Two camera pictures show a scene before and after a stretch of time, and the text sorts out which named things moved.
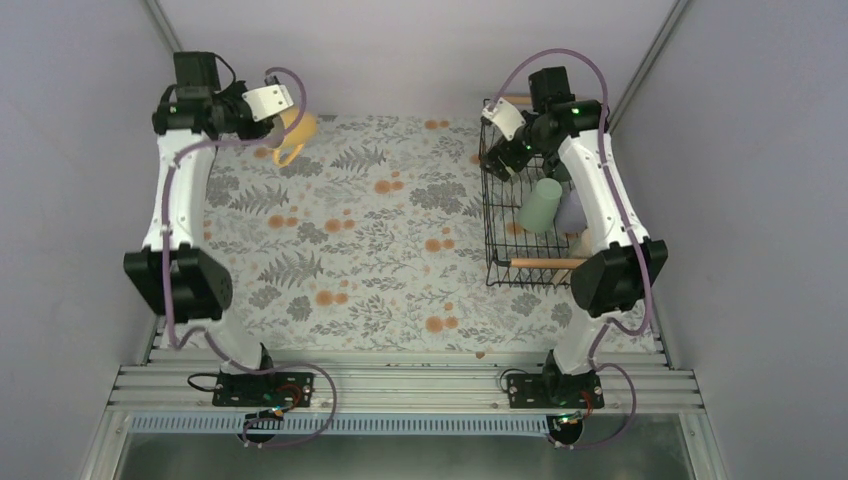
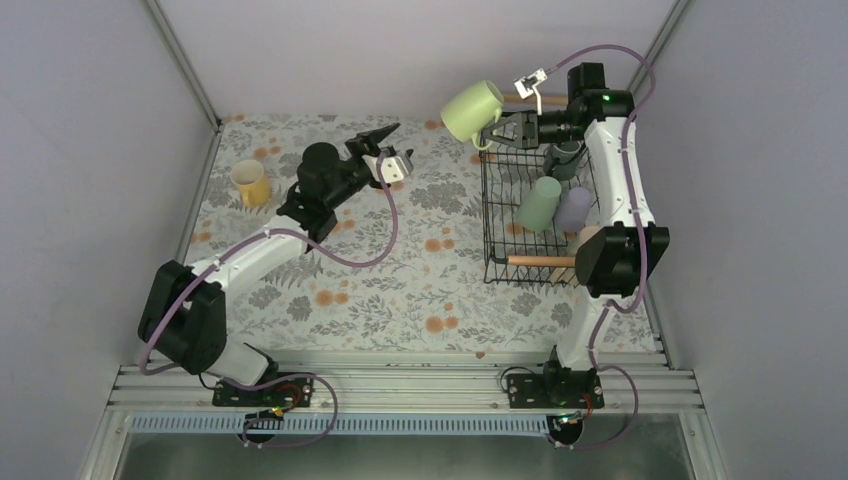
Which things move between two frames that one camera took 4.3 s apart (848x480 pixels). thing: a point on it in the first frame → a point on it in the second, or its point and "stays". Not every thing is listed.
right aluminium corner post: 674,12 stays
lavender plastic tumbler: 570,216 stays
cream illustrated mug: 583,247 stays
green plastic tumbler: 537,213 stays
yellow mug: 303,132 → 250,177
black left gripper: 258,132 → 370,139
